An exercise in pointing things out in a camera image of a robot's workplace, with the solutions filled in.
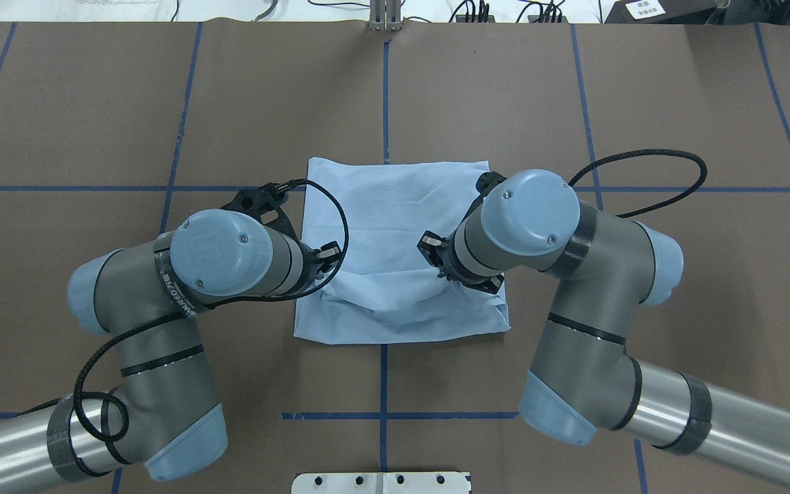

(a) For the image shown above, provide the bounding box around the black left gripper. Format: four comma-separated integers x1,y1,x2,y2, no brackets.
220,181,343,295

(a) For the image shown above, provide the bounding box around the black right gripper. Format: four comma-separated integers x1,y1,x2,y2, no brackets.
417,172,507,296

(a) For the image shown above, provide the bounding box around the light blue t-shirt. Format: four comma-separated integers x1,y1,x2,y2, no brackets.
294,157,510,345

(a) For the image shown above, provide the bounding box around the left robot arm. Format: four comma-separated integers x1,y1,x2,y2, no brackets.
0,178,349,493

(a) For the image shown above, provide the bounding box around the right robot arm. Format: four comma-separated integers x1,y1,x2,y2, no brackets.
418,169,790,488

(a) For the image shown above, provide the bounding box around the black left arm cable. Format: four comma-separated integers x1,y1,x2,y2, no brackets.
73,178,350,443

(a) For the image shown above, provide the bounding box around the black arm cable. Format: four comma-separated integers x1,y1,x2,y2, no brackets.
568,150,708,220
73,178,350,443

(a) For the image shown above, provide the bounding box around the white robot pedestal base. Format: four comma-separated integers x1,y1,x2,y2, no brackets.
291,470,472,493

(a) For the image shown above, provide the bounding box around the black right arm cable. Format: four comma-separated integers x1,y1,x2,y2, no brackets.
568,150,708,220

